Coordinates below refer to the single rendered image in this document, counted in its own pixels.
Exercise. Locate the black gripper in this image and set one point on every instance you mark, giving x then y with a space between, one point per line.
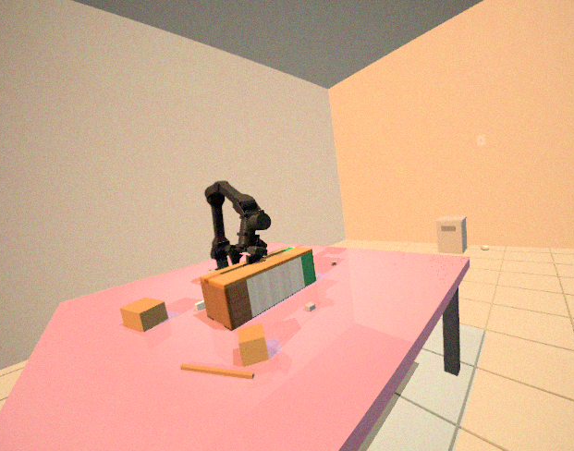
245 244

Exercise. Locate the orange stick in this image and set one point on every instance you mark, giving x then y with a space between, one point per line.
217 371

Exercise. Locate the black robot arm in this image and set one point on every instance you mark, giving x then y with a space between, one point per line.
251 215

